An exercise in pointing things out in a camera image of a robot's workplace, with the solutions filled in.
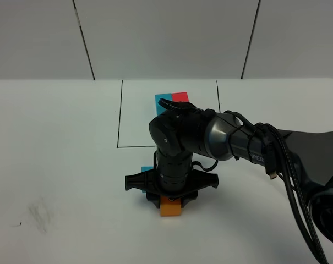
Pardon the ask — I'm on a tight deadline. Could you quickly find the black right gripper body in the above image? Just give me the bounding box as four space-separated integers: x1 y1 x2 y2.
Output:
125 150 219 200

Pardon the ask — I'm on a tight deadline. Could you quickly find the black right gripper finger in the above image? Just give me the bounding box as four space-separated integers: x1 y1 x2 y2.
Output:
181 191 197 208
146 192 161 209

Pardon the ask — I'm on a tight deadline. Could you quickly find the orange cube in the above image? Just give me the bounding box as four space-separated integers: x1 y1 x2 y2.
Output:
160 196 182 217

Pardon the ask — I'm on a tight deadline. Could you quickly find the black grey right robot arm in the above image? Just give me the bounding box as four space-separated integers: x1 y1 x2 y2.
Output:
125 98 333 242

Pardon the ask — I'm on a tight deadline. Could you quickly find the template blue cube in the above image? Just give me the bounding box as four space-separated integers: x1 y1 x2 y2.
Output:
154 93 172 116

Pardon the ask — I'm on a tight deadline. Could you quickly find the template red cube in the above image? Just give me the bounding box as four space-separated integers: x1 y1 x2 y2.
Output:
171 92 189 102

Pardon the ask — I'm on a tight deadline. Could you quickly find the black right camera cable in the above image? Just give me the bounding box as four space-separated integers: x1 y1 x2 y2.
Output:
190 159 219 172

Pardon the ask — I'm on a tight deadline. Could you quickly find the braided black arm cable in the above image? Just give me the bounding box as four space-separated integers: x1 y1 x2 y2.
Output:
223 109 329 264

